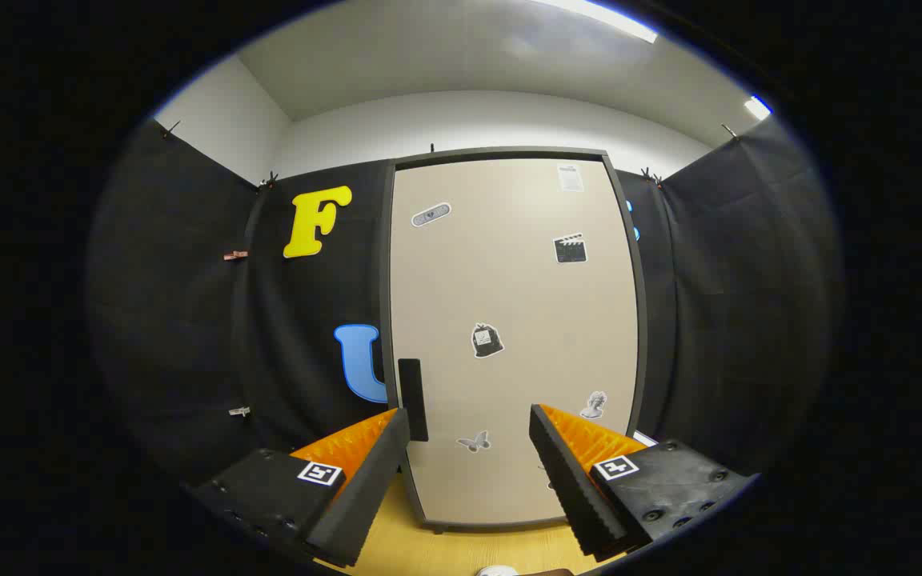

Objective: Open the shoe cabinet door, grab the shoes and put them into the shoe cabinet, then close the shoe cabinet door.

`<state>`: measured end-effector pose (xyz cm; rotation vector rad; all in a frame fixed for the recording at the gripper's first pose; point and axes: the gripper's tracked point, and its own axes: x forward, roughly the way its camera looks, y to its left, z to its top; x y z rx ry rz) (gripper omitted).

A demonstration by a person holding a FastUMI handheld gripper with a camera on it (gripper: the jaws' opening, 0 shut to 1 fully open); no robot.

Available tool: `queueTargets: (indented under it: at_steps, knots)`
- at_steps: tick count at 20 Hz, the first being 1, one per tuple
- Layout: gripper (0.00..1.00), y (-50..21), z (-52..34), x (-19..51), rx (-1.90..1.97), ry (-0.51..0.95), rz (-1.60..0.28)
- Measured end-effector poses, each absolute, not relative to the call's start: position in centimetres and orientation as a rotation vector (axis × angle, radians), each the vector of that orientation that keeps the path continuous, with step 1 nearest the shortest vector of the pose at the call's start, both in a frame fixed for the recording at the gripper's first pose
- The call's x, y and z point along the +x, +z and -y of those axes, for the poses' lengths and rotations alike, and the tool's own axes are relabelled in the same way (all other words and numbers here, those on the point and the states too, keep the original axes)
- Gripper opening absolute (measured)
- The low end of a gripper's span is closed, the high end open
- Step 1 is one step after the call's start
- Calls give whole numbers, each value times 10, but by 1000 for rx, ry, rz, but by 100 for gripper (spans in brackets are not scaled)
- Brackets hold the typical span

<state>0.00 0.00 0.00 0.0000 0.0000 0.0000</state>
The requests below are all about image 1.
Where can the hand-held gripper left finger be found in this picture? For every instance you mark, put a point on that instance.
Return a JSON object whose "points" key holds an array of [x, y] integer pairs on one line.
{"points": [[373, 496]]}

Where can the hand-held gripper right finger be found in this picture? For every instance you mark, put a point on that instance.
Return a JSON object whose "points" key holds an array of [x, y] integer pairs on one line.
{"points": [[569, 488]]}

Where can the beige shoe cabinet door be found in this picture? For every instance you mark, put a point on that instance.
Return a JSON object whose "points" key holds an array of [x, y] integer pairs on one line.
{"points": [[509, 304]]}

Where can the dark grey shoe cabinet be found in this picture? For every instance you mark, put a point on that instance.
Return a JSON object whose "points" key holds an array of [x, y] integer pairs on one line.
{"points": [[386, 264]]}

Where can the silver cloth clip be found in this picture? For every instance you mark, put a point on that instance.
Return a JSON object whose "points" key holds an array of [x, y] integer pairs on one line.
{"points": [[239, 411]]}

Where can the black backdrop cloth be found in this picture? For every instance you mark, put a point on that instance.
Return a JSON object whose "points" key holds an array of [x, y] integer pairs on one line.
{"points": [[189, 320]]}

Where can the copper cloth clip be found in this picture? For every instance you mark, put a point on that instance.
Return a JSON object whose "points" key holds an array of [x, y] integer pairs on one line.
{"points": [[235, 255]]}

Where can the small ceiling light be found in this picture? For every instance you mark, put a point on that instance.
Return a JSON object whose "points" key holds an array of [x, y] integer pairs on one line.
{"points": [[757, 108]]}

